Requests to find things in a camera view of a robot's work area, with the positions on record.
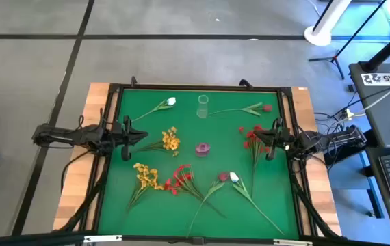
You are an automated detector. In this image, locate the pink ribbed glass vase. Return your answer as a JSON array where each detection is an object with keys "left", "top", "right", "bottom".
[{"left": 194, "top": 142, "right": 211, "bottom": 158}]

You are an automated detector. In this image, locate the black aluminium table frame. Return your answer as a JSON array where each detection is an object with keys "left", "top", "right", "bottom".
[{"left": 54, "top": 77, "right": 343, "bottom": 246}]

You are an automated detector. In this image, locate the red artificial flower bunch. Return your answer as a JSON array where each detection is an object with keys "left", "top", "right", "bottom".
[
  {"left": 163, "top": 163, "right": 226, "bottom": 219},
  {"left": 237, "top": 124, "right": 272, "bottom": 199}
]

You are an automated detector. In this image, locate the white round-based pillar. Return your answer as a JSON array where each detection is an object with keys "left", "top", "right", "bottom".
[{"left": 303, "top": 0, "right": 353, "bottom": 48}]

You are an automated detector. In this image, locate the grey desk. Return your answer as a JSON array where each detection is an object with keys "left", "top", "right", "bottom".
[{"left": 348, "top": 61, "right": 390, "bottom": 233}]

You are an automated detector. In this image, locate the white printed label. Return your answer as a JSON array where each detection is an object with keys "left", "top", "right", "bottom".
[{"left": 361, "top": 71, "right": 390, "bottom": 86}]

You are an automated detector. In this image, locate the green table mat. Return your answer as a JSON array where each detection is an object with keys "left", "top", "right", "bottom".
[{"left": 97, "top": 87, "right": 300, "bottom": 240}]

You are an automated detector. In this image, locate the white power adapter cable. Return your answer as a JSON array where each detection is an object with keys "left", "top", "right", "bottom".
[{"left": 343, "top": 73, "right": 390, "bottom": 120}]

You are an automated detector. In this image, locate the white metal frame bracket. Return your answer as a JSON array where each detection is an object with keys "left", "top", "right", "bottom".
[
  {"left": 83, "top": 234, "right": 122, "bottom": 244},
  {"left": 273, "top": 238, "right": 314, "bottom": 246}
]

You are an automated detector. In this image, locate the yellow artificial flower bunch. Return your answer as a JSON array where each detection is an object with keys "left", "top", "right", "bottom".
[
  {"left": 125, "top": 162, "right": 165, "bottom": 213},
  {"left": 133, "top": 126, "right": 181, "bottom": 157}
]

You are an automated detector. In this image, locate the black tripod stand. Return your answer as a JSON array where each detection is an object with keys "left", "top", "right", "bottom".
[{"left": 308, "top": 0, "right": 387, "bottom": 81}]

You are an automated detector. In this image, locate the pink tulip long stem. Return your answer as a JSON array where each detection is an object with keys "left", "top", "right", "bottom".
[{"left": 186, "top": 172, "right": 230, "bottom": 239}]

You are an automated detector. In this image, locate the clear glass vase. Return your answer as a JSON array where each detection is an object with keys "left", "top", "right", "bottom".
[{"left": 196, "top": 94, "right": 210, "bottom": 119}]

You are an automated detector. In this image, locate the red artificial tulip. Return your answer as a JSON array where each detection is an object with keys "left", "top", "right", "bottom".
[{"left": 208, "top": 102, "right": 273, "bottom": 118}]

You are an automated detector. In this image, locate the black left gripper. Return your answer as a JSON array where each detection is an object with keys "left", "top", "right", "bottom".
[{"left": 112, "top": 115, "right": 149, "bottom": 163}]

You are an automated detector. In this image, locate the white blue-tinged artificial tulip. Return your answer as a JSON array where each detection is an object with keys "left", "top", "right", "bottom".
[{"left": 229, "top": 172, "right": 285, "bottom": 236}]

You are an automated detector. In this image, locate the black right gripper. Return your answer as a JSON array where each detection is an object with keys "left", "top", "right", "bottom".
[{"left": 253, "top": 118, "right": 295, "bottom": 162}]

